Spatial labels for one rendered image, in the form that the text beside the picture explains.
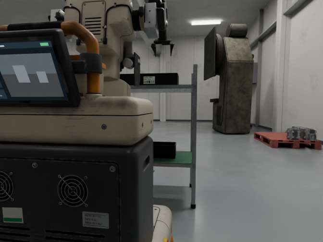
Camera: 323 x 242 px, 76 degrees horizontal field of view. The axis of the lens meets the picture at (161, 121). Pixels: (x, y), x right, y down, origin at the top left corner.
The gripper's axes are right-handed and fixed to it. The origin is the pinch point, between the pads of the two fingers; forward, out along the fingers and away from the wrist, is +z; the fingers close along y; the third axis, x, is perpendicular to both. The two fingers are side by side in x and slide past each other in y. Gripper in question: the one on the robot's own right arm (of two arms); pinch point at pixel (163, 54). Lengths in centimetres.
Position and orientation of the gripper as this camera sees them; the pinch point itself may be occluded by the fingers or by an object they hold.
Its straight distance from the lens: 138.3
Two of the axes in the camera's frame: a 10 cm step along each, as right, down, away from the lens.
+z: 0.6, 8.7, 4.9
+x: -1.4, 4.9, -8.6
